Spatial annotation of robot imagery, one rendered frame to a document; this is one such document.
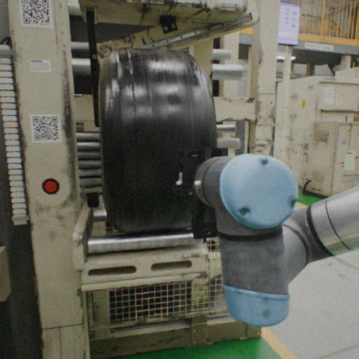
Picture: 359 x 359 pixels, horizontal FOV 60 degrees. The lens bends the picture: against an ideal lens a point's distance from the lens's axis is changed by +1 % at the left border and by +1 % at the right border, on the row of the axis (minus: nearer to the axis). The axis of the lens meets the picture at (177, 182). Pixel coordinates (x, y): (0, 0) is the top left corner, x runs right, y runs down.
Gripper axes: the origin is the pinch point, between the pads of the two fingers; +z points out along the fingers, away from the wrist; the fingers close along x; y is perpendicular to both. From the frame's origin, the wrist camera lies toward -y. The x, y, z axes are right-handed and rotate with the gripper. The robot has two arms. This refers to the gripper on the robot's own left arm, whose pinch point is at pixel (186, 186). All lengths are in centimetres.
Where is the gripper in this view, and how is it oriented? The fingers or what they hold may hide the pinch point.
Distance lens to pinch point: 65.0
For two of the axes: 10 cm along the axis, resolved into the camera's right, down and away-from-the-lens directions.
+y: -0.2, -10.0, -0.7
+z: -2.0, -0.7, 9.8
